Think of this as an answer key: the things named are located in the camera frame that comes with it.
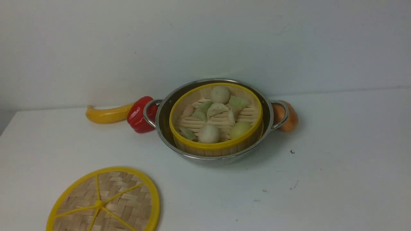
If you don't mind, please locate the yellow rimmed bamboo steamer basket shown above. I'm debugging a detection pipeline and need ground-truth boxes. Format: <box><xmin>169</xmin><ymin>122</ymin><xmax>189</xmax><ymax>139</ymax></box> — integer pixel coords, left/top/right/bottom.
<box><xmin>169</xmin><ymin>83</ymin><xmax>263</xmax><ymax>157</ymax></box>

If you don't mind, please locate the yellow woven bamboo steamer lid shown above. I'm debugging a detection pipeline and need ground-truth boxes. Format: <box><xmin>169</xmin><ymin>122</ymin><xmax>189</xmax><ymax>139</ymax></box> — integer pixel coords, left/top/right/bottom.
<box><xmin>46</xmin><ymin>166</ymin><xmax>161</xmax><ymax>231</ymax></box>

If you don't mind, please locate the stainless steel pot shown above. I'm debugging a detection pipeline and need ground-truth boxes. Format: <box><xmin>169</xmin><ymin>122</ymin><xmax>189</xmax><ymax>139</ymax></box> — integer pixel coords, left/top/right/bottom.
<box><xmin>143</xmin><ymin>78</ymin><xmax>289</xmax><ymax>165</ymax></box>

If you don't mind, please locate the green dumpling left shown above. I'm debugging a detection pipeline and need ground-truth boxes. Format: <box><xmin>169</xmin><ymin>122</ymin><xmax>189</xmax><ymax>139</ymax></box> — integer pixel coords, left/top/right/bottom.
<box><xmin>191</xmin><ymin>110</ymin><xmax>208</xmax><ymax>122</ymax></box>

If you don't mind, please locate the green dumpling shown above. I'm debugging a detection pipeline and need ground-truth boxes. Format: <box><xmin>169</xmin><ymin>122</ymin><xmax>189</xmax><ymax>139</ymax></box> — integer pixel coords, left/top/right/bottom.
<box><xmin>191</xmin><ymin>110</ymin><xmax>208</xmax><ymax>122</ymax></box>
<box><xmin>196</xmin><ymin>101</ymin><xmax>213</xmax><ymax>114</ymax></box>
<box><xmin>229</xmin><ymin>95</ymin><xmax>250</xmax><ymax>111</ymax></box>

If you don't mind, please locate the green dumpling centre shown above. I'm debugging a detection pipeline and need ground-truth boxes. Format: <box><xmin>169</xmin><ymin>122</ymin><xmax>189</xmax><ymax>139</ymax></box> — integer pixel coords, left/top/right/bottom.
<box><xmin>196</xmin><ymin>101</ymin><xmax>213</xmax><ymax>114</ymax></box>

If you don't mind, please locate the white folded dumpling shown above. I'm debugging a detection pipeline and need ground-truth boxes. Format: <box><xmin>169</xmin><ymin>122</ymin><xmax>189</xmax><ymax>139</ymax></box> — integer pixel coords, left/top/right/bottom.
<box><xmin>206</xmin><ymin>103</ymin><xmax>230</xmax><ymax>119</ymax></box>

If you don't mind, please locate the pink tinted dumpling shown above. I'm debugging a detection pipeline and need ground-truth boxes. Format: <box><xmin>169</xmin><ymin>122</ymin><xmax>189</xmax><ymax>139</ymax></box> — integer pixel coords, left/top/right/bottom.
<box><xmin>181</xmin><ymin>104</ymin><xmax>194</xmax><ymax>117</ymax></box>

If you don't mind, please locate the white round bun front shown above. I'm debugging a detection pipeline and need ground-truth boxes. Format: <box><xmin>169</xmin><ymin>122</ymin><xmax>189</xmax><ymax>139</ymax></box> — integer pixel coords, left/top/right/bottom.
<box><xmin>198</xmin><ymin>124</ymin><xmax>221</xmax><ymax>143</ymax></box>

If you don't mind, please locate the white round bun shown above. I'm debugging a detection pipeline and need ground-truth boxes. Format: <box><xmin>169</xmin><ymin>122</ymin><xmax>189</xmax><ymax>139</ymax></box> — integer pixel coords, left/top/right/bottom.
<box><xmin>210</xmin><ymin>85</ymin><xmax>231</xmax><ymax>104</ymax></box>
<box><xmin>198</xmin><ymin>124</ymin><xmax>221</xmax><ymax>143</ymax></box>

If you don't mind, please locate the green dumpling right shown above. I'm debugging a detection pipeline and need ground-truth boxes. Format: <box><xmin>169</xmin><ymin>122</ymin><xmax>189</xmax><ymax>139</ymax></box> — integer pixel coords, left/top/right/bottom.
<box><xmin>229</xmin><ymin>95</ymin><xmax>250</xmax><ymax>111</ymax></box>

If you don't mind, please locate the pale green bun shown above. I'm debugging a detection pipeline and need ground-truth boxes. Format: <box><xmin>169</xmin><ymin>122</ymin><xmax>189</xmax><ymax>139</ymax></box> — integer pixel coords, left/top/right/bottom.
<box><xmin>229</xmin><ymin>121</ymin><xmax>252</xmax><ymax>140</ymax></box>

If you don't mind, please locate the red toy bell pepper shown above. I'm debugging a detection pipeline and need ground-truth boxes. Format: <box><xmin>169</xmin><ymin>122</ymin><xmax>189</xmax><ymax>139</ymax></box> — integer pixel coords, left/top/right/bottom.
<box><xmin>127</xmin><ymin>96</ymin><xmax>154</xmax><ymax>133</ymax></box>

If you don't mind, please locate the orange brown toy potato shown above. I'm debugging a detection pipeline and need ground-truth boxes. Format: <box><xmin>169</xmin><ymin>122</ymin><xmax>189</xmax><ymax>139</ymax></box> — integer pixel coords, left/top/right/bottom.
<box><xmin>271</xmin><ymin>100</ymin><xmax>299</xmax><ymax>133</ymax></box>

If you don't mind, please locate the yellow toy banana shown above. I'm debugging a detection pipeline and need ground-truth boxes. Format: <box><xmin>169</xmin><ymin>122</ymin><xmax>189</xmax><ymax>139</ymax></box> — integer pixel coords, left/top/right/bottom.
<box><xmin>85</xmin><ymin>103</ymin><xmax>134</xmax><ymax>124</ymax></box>

